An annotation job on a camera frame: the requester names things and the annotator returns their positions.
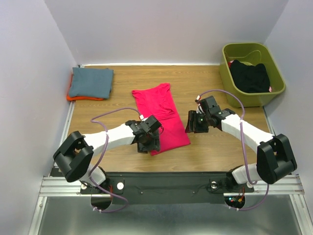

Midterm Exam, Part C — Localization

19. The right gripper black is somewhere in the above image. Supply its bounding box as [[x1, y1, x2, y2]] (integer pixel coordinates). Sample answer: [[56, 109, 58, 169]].
[[184, 110, 210, 133]]

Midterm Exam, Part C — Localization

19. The pink red t shirt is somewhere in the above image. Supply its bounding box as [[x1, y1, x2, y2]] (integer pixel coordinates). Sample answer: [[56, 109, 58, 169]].
[[132, 83, 190, 156]]

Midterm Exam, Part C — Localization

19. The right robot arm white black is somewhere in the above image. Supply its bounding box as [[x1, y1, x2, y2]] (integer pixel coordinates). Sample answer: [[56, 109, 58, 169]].
[[185, 96, 297, 191]]

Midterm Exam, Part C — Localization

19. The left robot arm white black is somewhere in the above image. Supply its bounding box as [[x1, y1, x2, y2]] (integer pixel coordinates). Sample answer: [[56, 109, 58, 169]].
[[53, 116, 164, 193]]

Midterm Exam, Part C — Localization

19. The black t shirt in bin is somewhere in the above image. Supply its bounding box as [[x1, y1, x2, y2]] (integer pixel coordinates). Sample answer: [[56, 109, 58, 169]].
[[228, 60, 272, 93]]

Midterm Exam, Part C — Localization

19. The olive green plastic bin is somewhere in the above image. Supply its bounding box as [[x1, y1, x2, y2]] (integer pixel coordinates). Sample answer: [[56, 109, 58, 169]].
[[220, 43, 286, 107]]

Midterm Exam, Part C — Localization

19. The folded blue grey t shirt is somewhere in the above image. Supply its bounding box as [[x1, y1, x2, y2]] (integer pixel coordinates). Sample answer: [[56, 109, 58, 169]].
[[68, 67, 114, 99]]

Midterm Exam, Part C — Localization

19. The folded orange t shirt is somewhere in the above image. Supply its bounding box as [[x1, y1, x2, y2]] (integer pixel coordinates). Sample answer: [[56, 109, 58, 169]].
[[66, 74, 104, 101]]

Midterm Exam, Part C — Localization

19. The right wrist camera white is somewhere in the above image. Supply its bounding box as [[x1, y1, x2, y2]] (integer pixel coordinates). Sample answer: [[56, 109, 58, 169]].
[[195, 95, 204, 114]]

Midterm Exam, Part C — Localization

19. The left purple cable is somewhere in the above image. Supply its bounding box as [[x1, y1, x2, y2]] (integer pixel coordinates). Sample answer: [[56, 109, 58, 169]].
[[89, 107, 144, 213]]

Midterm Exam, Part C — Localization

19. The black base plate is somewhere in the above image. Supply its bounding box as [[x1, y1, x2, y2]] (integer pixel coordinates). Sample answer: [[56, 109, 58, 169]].
[[80, 171, 255, 205]]

